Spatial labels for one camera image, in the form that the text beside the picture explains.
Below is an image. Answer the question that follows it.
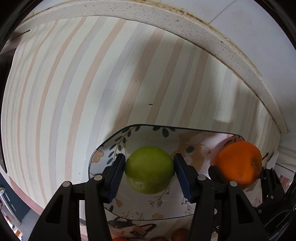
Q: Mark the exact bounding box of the small red tomato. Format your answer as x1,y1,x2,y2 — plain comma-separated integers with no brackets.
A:
171,228,190,241

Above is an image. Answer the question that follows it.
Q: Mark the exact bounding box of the green apple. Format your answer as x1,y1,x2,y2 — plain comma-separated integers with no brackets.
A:
125,146,175,195

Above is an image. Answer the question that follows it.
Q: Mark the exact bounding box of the floral oval plate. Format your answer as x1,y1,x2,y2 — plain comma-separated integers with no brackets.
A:
88,124,244,220

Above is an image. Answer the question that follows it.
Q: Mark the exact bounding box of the striped cat table mat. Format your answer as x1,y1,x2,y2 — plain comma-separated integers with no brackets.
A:
1,16,280,213

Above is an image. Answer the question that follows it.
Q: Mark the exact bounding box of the large orange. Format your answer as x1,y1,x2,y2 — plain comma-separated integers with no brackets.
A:
211,141,262,189

